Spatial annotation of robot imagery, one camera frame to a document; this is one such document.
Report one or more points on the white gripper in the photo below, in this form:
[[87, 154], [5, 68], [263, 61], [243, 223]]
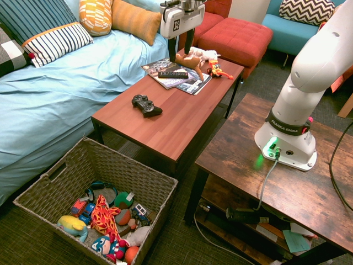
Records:
[[179, 22]]

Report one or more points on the black gamepad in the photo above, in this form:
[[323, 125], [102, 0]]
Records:
[[144, 105]]

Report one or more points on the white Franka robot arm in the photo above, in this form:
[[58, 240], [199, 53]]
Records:
[[309, 63]]

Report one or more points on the grey wicker basket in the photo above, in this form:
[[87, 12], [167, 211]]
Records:
[[110, 165]]

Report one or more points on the brown and white plush toys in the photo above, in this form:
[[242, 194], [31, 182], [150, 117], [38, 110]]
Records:
[[190, 63]]

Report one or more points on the white plush unicorn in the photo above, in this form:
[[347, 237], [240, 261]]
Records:
[[202, 53]]

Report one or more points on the magazine with grey cover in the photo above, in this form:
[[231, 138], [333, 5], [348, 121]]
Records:
[[162, 66]]

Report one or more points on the black TV remote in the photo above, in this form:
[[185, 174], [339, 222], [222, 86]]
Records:
[[173, 74]]

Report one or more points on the business magazine with blue cover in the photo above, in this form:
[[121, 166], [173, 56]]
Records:
[[194, 84]]

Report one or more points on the orange toy excavator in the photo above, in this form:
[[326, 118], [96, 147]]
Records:
[[215, 69]]

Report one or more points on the red armchair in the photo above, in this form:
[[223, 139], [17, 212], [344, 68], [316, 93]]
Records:
[[212, 16]]

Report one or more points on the mustard ribbed pillow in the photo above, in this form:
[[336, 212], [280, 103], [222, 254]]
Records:
[[135, 19]]

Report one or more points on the red tufted ottoman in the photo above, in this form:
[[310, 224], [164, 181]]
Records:
[[237, 38]]

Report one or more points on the red-brown wooden coffee table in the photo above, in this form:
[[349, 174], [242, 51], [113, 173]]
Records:
[[179, 121]]

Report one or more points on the yellow white patterned pillow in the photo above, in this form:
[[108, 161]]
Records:
[[95, 16]]

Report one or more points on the teal sofa chair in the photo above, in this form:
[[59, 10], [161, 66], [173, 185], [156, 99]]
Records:
[[289, 33]]

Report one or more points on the light blue sofa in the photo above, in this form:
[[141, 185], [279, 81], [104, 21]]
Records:
[[69, 91]]

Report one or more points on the white navy striped pillow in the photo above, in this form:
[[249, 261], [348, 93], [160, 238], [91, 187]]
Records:
[[59, 41]]

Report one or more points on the rustic dark wood table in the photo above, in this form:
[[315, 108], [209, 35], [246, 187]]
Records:
[[237, 154]]

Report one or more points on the black white chevron pillow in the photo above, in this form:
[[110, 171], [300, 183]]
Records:
[[306, 11]]

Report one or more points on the blue striped large pillow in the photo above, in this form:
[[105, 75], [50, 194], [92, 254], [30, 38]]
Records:
[[33, 16]]

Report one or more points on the orange red box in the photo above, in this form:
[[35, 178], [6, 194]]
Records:
[[340, 80]]

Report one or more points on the blue black headphones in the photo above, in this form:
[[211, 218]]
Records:
[[95, 185]]

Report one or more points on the green plush ball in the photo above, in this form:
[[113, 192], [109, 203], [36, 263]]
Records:
[[122, 201]]

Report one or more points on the black white checked pillow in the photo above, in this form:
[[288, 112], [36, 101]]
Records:
[[11, 55]]

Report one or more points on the blue white toy truck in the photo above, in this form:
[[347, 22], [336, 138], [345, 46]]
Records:
[[140, 212]]

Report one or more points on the light wooden furniture piece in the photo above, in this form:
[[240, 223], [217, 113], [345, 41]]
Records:
[[347, 106]]

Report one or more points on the brown plush ball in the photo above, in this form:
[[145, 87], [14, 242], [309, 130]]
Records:
[[123, 216]]

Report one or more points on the black power adapter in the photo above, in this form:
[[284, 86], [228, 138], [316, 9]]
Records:
[[242, 216]]

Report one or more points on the orange flame pattern plush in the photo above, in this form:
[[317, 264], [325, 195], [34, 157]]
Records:
[[103, 218]]

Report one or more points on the red toy car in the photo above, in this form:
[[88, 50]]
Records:
[[78, 207]]

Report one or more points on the blue toy car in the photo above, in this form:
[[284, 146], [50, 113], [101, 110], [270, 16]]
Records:
[[87, 213]]

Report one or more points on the white grey plush toy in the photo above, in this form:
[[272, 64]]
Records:
[[139, 234]]

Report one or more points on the yellow blue plush toy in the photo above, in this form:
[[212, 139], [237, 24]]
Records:
[[71, 225]]

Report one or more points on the Captain America plush doll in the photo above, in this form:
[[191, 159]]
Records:
[[103, 245]]

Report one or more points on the orange ball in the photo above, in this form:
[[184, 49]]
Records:
[[131, 254]]

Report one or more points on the white paper sheet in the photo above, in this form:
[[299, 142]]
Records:
[[302, 229]]

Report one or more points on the teal envelope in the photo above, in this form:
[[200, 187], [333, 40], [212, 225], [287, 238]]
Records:
[[296, 241]]

